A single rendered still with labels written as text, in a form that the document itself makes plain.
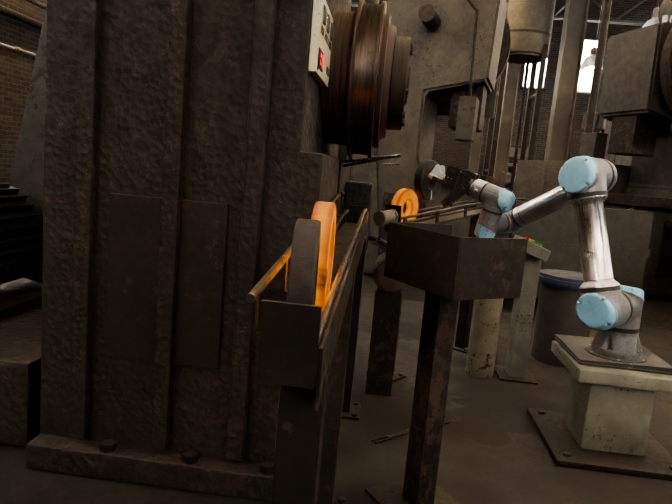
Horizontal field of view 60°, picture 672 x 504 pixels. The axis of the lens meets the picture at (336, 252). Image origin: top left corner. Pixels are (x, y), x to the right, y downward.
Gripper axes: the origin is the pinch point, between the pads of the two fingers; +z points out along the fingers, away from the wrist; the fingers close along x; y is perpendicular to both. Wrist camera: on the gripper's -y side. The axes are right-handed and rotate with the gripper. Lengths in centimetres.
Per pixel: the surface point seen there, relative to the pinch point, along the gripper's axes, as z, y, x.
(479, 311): -28, -50, -31
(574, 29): 305, 198, -811
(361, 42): -6, 36, 68
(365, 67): -10, 30, 68
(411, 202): 4.7, -13.0, -2.2
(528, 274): -36, -29, -44
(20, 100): 899, -173, -206
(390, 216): 2.1, -18.1, 13.3
